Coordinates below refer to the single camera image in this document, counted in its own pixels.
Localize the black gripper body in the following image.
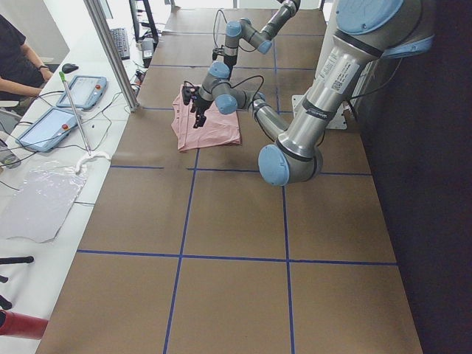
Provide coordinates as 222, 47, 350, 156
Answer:
193, 94, 212, 117
223, 47, 237, 67

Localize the pink Snoopy t-shirt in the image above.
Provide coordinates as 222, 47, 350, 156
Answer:
171, 92, 241, 152

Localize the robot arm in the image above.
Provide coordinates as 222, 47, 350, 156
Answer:
181, 1, 436, 186
213, 0, 301, 69

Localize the black keyboard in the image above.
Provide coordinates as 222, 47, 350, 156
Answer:
110, 27, 131, 60

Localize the far blue teach pendant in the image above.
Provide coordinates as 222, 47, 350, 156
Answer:
63, 75, 108, 110

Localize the blue teach pendant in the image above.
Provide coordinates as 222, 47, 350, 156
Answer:
16, 108, 77, 153
63, 75, 108, 110

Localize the black computer mouse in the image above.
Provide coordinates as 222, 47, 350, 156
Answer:
61, 63, 79, 74

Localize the metal rod green tip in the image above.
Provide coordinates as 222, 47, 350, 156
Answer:
59, 71, 91, 157

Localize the near blue teach pendant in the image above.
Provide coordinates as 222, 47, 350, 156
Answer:
16, 108, 77, 153

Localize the seated person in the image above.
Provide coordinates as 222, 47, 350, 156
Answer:
1, 15, 53, 101

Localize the clear plastic bag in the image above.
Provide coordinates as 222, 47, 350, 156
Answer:
1, 161, 88, 243

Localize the red cylinder bottle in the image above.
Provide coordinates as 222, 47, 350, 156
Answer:
0, 310, 49, 340

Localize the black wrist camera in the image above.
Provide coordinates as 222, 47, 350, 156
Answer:
181, 83, 199, 105
212, 46, 225, 61

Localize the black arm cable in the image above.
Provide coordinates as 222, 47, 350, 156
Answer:
230, 74, 266, 111
212, 8, 232, 52

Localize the aluminium frame post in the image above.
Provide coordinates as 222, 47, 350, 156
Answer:
83, 0, 139, 112

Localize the black camera tripod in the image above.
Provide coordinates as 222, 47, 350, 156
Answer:
0, 255, 35, 310

